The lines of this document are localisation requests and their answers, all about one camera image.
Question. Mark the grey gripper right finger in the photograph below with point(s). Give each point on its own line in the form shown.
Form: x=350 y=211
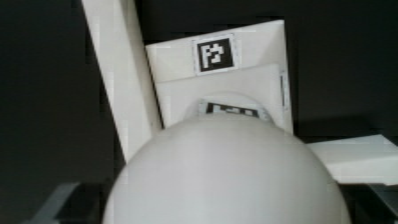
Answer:
x=377 y=204

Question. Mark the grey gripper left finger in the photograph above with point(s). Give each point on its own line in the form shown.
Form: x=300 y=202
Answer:
x=44 y=216

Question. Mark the white front fence wall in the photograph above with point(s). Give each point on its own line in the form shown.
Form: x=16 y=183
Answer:
x=115 y=35

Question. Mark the white lamp base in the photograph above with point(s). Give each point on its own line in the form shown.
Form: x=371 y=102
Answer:
x=224 y=67

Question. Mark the white lamp bulb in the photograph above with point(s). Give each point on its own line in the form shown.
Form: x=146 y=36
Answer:
x=226 y=172

